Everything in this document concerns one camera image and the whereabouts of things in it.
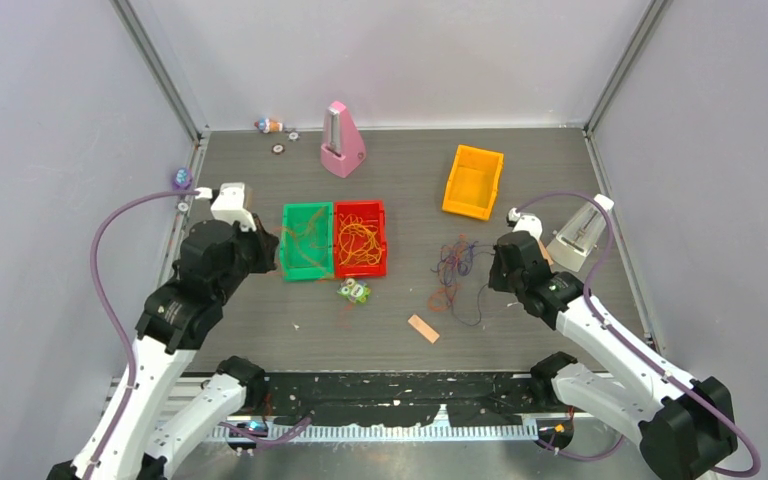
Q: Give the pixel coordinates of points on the green plastic bin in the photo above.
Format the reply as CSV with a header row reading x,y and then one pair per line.
x,y
306,249

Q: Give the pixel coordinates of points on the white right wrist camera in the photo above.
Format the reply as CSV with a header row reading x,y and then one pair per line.
x,y
525,221

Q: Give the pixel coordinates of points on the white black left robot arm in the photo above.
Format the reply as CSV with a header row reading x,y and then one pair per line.
x,y
130,442

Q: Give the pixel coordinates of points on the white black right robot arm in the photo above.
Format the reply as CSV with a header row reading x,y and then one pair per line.
x,y
678,423

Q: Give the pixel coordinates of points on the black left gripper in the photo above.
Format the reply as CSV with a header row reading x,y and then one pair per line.
x,y
267,243

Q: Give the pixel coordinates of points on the small clown figurine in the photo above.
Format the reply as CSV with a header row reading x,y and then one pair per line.
x,y
268,126

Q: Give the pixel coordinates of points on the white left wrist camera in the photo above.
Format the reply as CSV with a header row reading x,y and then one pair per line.
x,y
229,203

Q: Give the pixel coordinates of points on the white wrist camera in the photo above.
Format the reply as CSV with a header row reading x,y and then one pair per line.
x,y
525,221
229,203

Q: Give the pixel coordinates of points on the wooden block near metronome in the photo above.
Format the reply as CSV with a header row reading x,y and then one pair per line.
x,y
545,254

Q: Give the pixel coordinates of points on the pink metronome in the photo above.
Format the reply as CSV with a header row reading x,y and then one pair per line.
x,y
342,149

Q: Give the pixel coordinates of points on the white metronome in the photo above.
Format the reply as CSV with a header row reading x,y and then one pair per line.
x,y
574,242

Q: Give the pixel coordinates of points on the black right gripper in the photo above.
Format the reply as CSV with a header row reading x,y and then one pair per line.
x,y
495,280

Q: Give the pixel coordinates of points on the wooden block near front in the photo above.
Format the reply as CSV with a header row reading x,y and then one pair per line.
x,y
424,329

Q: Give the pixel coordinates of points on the red plastic bin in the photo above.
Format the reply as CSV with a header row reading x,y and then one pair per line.
x,y
359,239

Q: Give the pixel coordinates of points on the orange plastic bin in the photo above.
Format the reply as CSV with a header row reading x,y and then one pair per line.
x,y
473,182

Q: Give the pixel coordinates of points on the purple round toy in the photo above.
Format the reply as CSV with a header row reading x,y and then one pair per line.
x,y
182,179

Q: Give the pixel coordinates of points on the green owl toy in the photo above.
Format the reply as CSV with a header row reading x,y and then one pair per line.
x,y
354,290

